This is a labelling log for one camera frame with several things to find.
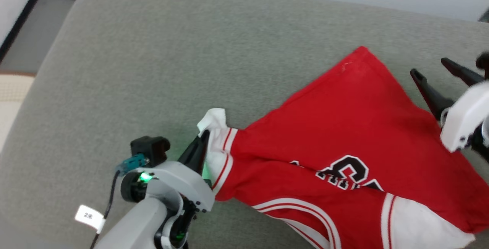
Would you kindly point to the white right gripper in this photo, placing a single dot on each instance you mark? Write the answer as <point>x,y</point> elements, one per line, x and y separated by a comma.
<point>464,121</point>

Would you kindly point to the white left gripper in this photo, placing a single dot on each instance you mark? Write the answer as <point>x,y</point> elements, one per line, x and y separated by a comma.
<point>183,180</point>

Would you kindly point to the red white basketball jersey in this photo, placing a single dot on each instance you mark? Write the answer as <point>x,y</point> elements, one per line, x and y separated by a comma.
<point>344,126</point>

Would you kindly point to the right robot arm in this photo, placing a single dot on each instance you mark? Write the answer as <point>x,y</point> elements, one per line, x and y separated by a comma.
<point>482,142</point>

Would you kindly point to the grey fabric sofa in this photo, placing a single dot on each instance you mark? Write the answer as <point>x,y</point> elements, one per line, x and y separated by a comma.
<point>153,69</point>

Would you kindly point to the white label tag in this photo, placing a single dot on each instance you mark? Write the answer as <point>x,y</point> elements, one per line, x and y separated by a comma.
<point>89,216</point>

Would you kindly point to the cream perforated laundry basket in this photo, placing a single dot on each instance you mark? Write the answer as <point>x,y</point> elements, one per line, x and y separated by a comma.
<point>11,104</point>

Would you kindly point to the black framed grey panel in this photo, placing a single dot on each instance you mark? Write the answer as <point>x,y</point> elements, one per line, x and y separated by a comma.
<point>30,31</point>

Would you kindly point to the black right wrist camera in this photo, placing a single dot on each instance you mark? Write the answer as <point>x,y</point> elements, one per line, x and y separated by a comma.
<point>483,63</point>

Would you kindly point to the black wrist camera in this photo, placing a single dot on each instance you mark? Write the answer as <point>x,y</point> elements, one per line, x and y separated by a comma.
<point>483,63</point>
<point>151,149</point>

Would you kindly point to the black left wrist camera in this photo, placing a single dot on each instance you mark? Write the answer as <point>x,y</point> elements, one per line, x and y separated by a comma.
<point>151,149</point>

